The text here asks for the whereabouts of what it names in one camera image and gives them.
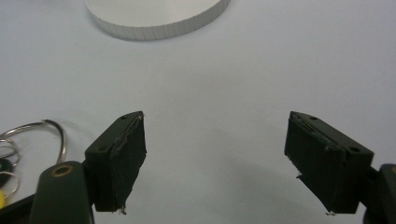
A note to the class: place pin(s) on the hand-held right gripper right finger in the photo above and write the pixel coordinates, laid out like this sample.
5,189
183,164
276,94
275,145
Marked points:
323,165

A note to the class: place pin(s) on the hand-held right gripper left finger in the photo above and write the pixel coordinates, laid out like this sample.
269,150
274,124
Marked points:
120,168

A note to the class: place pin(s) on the white round disc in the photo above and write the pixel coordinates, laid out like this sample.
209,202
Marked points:
149,14

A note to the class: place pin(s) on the dark key fob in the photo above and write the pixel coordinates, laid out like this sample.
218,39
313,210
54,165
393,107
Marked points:
3,166

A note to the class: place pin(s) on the yellow key tag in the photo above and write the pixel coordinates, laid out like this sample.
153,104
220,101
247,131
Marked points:
2,199

